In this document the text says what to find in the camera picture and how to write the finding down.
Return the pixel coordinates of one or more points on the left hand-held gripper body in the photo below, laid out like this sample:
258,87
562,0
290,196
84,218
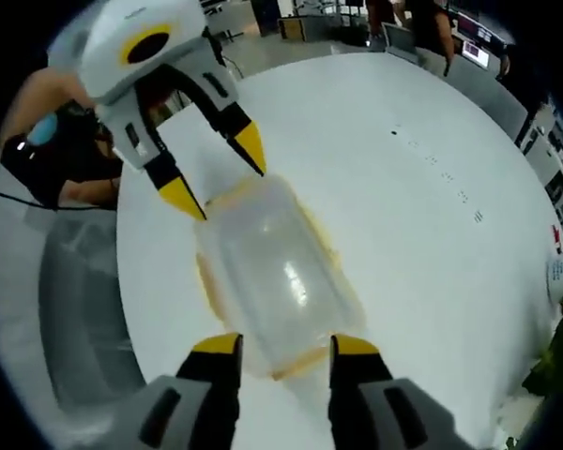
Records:
141,42

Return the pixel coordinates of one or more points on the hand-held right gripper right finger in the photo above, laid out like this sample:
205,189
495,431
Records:
356,398

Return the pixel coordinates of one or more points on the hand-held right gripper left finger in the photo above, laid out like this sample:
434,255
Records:
202,398

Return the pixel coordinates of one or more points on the clear box with plastic buckle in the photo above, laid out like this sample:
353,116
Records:
277,281

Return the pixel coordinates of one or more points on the wooden cabinet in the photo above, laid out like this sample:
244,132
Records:
292,28

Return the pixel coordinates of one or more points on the grey chair back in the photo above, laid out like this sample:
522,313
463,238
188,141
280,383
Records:
400,40

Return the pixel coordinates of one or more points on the green potted plant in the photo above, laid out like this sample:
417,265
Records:
560,356

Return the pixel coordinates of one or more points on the small desk monitor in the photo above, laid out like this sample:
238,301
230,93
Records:
476,54

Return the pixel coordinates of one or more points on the wall screen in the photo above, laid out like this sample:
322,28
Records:
485,25

